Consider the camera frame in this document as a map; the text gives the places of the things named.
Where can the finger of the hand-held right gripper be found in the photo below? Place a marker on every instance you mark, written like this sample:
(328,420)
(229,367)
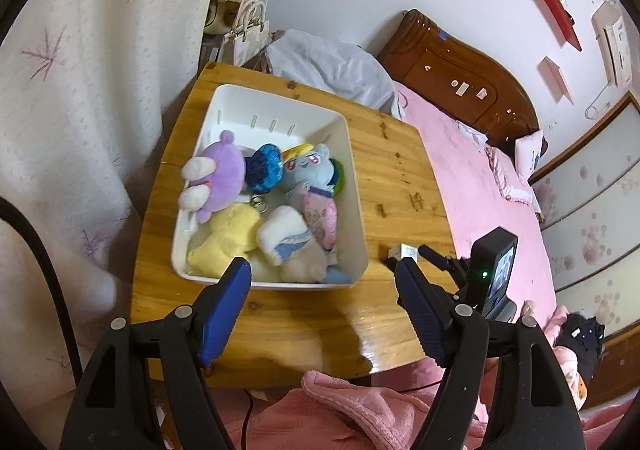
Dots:
(440,260)

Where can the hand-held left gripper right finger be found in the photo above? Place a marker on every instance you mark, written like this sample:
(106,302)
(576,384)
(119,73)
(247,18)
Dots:
(422,310)

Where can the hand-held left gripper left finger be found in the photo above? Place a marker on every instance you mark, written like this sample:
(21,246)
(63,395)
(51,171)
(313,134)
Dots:
(225,310)

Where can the white medicine box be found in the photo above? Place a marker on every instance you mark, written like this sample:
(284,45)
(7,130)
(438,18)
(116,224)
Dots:
(405,252)

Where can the white fluffy plush toy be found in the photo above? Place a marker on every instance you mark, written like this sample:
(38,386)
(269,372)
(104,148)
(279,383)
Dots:
(280,235)

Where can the purple plush toy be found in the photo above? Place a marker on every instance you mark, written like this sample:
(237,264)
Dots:
(220,175)

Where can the dark blue plush ball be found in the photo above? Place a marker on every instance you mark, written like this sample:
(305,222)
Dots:
(265,165)

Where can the white plastic tray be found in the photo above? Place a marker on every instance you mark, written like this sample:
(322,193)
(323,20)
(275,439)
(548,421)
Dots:
(240,110)

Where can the dark cloth item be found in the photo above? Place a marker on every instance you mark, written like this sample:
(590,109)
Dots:
(580,335)

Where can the floral sliding-door wardrobe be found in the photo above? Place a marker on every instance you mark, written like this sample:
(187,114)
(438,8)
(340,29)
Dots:
(595,210)

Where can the pink pillow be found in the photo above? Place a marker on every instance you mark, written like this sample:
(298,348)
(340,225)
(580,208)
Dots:
(527,155)

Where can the blue pony plush toy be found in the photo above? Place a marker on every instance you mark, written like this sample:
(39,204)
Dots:
(312,170)

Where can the brown wooden headboard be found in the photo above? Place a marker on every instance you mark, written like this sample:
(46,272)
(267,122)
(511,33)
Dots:
(450,75)

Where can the grey plastic bag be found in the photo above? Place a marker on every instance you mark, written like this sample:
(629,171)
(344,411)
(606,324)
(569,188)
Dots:
(330,65)

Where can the white air conditioner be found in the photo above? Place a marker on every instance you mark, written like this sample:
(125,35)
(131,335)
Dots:
(615,45)

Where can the white patterned curtain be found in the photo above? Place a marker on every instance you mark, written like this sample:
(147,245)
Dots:
(100,80)

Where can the small pink wall shelf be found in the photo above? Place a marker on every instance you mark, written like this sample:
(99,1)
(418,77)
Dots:
(556,79)

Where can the red wall shelf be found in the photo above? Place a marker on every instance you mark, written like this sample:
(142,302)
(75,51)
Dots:
(557,15)

